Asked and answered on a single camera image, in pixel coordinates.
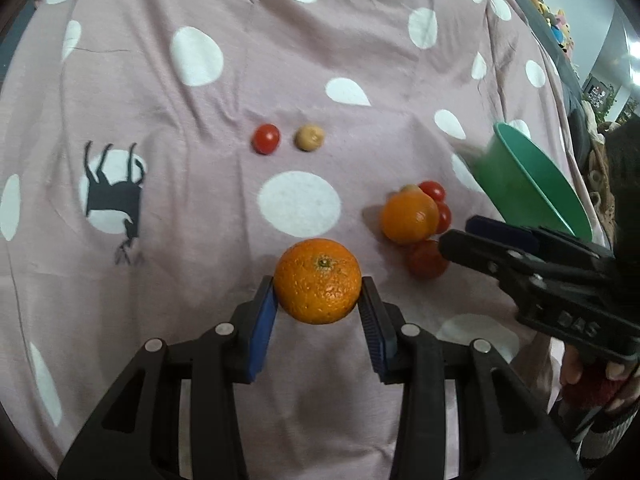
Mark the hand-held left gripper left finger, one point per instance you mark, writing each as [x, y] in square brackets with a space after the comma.
[262, 322]

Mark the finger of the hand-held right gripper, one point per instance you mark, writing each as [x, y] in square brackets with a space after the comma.
[505, 231]
[480, 252]

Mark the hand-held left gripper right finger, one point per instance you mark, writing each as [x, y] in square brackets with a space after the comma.
[372, 332]

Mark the green plastic bowl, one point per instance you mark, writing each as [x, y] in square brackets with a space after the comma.
[530, 185]

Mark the large cherry tomato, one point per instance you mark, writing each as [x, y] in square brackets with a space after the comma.
[424, 260]

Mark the large orange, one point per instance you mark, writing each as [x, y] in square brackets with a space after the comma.
[317, 281]

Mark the small orange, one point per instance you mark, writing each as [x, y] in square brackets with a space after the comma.
[409, 219]

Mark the brown longan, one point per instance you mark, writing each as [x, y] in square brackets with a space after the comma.
[409, 188]
[309, 138]

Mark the small cherry tomato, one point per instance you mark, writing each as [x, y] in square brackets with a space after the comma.
[265, 138]

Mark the person's right forearm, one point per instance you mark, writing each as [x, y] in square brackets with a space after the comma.
[612, 435]

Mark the person's right hand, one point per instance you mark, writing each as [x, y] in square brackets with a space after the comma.
[572, 370]

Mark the wicker basket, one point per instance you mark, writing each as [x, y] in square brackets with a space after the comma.
[597, 175]

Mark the pink polka dot blanket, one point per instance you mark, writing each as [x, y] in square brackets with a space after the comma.
[200, 210]

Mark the pile of plush toys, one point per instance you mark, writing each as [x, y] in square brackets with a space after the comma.
[552, 22]

